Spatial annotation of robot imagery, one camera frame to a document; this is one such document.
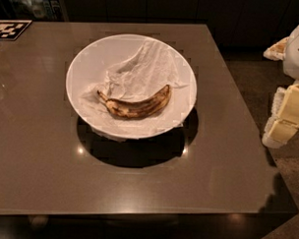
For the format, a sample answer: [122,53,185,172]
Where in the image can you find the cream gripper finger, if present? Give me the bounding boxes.
[263,36,288,61]
[262,81,299,149]

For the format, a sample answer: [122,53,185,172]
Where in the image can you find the brown spotted banana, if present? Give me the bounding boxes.
[97,85,172,119]

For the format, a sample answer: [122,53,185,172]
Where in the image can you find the white bowl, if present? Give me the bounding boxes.
[66,34,197,140]

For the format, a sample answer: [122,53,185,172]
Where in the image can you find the white paper towel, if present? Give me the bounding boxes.
[81,38,189,135]

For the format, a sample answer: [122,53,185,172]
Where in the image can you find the bottles on background shelf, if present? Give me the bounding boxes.
[3,0,64,22]

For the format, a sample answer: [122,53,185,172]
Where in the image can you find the black white marker tag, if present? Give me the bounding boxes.
[0,20,31,41]

